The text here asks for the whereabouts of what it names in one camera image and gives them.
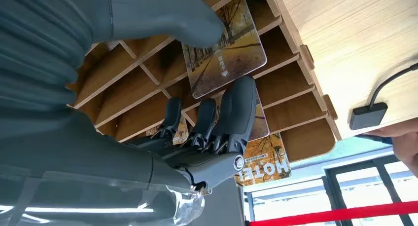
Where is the dark window frame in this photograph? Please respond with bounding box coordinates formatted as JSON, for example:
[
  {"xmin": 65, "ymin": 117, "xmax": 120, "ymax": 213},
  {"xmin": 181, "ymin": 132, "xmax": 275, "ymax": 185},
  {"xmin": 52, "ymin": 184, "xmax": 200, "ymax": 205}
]
[{"xmin": 244, "ymin": 155, "xmax": 418, "ymax": 226}]

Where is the grey kiosk stand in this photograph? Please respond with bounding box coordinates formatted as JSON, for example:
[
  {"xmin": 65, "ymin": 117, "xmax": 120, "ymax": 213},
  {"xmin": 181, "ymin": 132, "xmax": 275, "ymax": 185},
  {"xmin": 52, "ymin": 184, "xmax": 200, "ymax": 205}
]
[{"xmin": 189, "ymin": 186, "xmax": 246, "ymax": 226}]

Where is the wooden slotted card holder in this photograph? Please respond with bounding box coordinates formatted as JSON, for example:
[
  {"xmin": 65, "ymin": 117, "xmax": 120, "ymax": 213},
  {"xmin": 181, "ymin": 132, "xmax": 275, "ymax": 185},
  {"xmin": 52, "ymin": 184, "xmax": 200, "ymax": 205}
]
[{"xmin": 67, "ymin": 0, "xmax": 342, "ymax": 163}]

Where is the black card reader cable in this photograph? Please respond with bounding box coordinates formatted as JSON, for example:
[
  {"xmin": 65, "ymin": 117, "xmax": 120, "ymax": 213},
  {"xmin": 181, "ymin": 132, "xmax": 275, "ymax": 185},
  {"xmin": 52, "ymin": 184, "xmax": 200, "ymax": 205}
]
[{"xmin": 369, "ymin": 62, "xmax": 418, "ymax": 108}]

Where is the red barrier belt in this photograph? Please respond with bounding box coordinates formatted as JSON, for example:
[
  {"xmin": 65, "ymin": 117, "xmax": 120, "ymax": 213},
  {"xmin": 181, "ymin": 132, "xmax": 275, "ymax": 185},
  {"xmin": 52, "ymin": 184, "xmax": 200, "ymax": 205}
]
[{"xmin": 249, "ymin": 201, "xmax": 418, "ymax": 226}]

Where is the black card reader box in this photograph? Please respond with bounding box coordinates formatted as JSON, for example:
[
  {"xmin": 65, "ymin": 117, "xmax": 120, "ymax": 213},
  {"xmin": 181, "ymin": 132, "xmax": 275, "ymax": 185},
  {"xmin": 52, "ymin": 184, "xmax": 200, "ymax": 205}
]
[{"xmin": 349, "ymin": 102, "xmax": 389, "ymax": 131}]

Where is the person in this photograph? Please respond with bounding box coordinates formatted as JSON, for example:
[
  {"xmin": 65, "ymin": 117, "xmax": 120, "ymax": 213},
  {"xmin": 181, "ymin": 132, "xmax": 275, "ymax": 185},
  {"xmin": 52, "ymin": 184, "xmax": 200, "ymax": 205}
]
[{"xmin": 355, "ymin": 118, "xmax": 418, "ymax": 179}]

